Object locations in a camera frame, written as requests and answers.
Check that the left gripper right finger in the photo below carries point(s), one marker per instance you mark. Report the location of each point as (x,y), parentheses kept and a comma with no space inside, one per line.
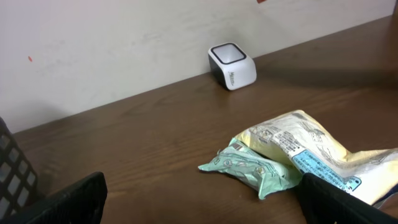
(322,202)

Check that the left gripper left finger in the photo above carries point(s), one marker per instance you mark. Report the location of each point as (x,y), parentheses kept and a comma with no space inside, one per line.
(79,203)

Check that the cream snack bag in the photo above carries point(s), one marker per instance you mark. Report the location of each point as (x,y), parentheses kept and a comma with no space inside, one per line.
(296,139)

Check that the teal snack packet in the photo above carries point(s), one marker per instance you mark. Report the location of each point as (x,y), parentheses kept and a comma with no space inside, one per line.
(264,175)

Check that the white barcode scanner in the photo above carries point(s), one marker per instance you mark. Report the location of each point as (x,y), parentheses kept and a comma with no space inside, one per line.
(231,66)

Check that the grey plastic mesh basket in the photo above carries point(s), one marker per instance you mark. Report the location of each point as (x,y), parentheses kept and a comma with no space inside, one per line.
(18,178)

